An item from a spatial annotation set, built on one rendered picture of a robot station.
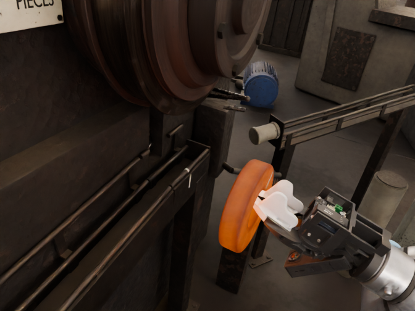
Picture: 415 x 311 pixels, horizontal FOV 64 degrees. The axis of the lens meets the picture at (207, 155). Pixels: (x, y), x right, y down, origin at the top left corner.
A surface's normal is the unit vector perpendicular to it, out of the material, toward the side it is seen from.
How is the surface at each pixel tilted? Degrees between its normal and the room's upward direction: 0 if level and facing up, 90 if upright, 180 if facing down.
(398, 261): 23
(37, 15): 90
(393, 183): 0
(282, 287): 0
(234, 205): 55
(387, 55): 90
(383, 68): 90
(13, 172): 0
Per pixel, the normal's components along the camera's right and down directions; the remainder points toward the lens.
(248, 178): -0.11, -0.64
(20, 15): 0.89, 0.33
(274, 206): -0.48, 0.42
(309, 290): 0.11, -0.84
